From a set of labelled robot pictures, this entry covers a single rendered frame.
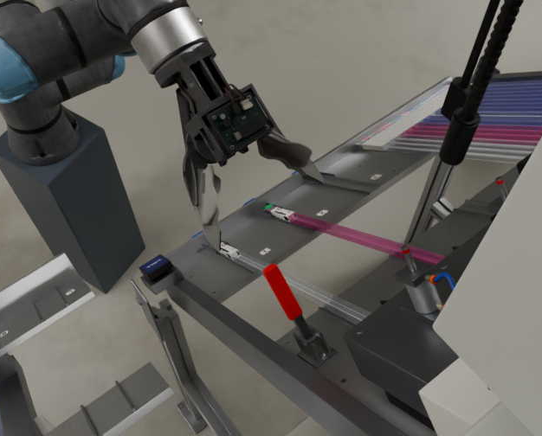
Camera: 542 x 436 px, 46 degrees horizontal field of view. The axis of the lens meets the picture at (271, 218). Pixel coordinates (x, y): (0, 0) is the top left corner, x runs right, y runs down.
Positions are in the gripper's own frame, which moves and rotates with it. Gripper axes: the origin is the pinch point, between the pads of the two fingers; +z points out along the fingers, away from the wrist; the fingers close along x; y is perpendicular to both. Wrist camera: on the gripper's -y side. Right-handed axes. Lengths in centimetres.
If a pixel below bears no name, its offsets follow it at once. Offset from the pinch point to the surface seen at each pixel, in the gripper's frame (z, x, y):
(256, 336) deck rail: 10.2, -8.9, 0.4
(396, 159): 5.6, 30.7, -20.9
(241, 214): 0.5, 7.4, -33.9
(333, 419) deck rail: 16.6, -10.1, 15.7
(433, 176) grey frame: 19, 60, -59
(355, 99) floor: -4, 90, -123
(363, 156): 3.1, 30.7, -30.0
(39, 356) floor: 10, -38, -114
